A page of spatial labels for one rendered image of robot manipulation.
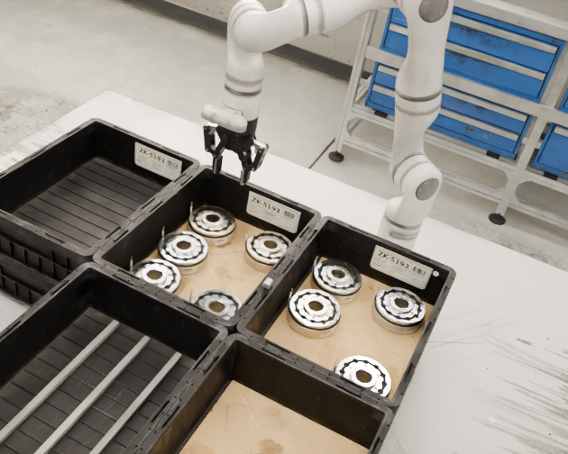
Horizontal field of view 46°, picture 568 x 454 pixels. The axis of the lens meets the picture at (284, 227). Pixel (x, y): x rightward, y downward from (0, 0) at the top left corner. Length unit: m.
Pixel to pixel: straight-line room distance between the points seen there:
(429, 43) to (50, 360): 0.87
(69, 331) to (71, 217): 0.33
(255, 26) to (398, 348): 0.65
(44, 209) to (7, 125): 1.90
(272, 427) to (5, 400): 0.43
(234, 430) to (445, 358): 0.58
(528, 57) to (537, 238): 0.85
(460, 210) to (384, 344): 2.02
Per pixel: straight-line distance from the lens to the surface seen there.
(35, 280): 1.42
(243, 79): 1.24
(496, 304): 1.74
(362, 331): 1.35
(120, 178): 1.64
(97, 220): 1.51
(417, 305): 1.40
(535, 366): 1.64
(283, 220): 1.48
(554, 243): 3.35
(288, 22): 1.21
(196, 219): 1.47
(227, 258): 1.43
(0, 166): 1.91
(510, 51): 3.00
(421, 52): 1.31
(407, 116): 1.39
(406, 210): 1.52
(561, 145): 3.13
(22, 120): 3.46
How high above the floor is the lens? 1.78
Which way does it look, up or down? 38 degrees down
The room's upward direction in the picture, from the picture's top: 12 degrees clockwise
